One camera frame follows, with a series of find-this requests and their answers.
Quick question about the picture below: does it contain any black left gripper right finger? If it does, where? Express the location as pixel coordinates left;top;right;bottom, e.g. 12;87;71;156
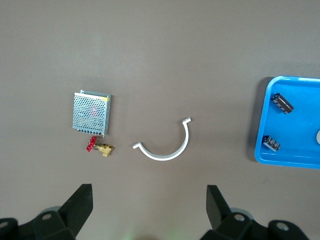
202;184;308;240

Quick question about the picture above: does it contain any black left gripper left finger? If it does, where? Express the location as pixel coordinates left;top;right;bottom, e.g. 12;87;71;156
0;183;94;240

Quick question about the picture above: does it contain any small brown electrolytic capacitor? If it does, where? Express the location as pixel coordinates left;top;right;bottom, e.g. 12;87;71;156
261;135;281;152

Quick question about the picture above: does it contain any large brown electrolytic capacitor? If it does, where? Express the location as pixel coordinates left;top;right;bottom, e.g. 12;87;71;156
270;92;295;115

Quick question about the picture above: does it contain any blue plastic tray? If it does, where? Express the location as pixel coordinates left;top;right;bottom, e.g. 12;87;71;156
254;75;320;170

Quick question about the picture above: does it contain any metal mesh power supply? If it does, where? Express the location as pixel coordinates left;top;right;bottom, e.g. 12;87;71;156
72;89;112;138

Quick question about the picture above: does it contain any brass valve red handle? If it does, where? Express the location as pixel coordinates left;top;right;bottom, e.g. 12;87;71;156
85;136;115;159

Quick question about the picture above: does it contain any white curved plastic bracket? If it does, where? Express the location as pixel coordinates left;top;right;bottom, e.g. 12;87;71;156
132;116;192;162

